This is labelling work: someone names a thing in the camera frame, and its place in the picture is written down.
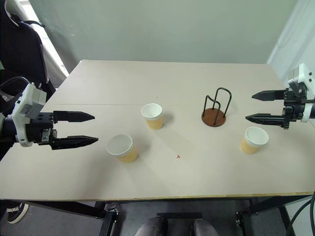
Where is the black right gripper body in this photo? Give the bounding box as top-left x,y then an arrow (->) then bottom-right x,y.
282,88 -> 308,130

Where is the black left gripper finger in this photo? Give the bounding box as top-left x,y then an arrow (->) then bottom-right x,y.
50,135 -> 99,151
53,111 -> 95,123

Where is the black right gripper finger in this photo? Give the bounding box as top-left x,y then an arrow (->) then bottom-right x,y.
245,113 -> 286,127
251,89 -> 286,102

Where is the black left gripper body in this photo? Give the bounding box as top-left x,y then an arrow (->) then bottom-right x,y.
25,112 -> 59,148

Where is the yellow ribbed paper cup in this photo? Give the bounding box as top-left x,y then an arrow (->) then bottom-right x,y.
239,126 -> 270,155
106,133 -> 139,164
140,103 -> 164,130

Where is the black office chair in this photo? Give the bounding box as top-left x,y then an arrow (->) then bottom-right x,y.
0,0 -> 58,99

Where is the black and white sneaker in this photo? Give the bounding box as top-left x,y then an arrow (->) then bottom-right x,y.
6,202 -> 30,224

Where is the dark rounded grey shape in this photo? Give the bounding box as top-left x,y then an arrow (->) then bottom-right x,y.
134,216 -> 168,236
192,218 -> 219,236

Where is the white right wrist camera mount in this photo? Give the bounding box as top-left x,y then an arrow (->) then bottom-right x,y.
286,62 -> 315,123

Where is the brown wire cup holder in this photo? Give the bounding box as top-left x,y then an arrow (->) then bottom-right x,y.
201,87 -> 233,128

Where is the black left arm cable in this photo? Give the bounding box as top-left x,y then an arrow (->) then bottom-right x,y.
0,76 -> 34,104

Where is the black metal table frame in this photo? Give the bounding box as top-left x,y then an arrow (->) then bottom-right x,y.
24,195 -> 297,236

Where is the black floor cable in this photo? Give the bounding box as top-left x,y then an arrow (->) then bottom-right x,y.
286,193 -> 315,236

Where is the white strap on chair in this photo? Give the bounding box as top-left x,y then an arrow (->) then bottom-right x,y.
3,0 -> 21,28

